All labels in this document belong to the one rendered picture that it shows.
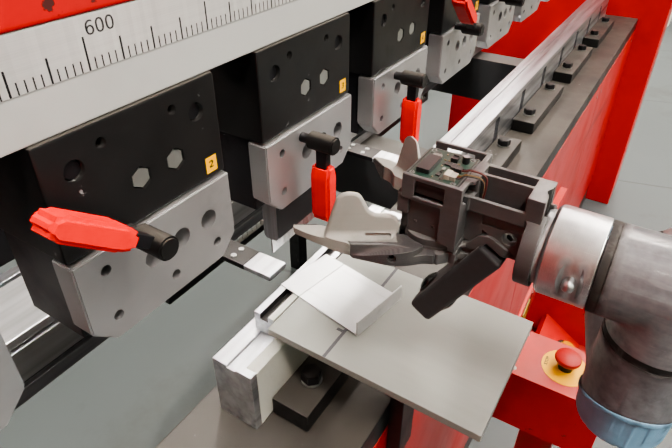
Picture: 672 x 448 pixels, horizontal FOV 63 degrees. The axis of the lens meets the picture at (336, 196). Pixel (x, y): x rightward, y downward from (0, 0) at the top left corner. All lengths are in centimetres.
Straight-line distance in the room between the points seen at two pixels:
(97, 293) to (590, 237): 35
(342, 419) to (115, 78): 52
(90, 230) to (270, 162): 22
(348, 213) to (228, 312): 171
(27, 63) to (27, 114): 3
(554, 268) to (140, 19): 34
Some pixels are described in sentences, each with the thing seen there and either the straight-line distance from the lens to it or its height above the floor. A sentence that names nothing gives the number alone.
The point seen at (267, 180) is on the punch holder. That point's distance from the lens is 52.
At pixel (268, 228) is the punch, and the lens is 64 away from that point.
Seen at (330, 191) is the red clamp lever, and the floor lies 119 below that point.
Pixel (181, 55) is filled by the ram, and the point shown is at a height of 136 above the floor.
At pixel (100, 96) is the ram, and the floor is 135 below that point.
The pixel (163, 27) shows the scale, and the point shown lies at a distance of 40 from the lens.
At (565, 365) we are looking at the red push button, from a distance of 96.
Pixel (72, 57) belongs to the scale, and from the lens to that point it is 36.
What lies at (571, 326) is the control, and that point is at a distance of 112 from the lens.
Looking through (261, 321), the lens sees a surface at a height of 99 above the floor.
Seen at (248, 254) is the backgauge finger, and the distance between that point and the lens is 78.
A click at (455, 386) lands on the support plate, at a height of 100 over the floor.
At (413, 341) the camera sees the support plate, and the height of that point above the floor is 100.
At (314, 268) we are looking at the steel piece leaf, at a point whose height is 100.
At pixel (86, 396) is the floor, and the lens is 203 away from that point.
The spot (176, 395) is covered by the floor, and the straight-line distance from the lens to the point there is 194.
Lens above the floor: 149
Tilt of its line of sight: 33 degrees down
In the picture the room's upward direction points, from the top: straight up
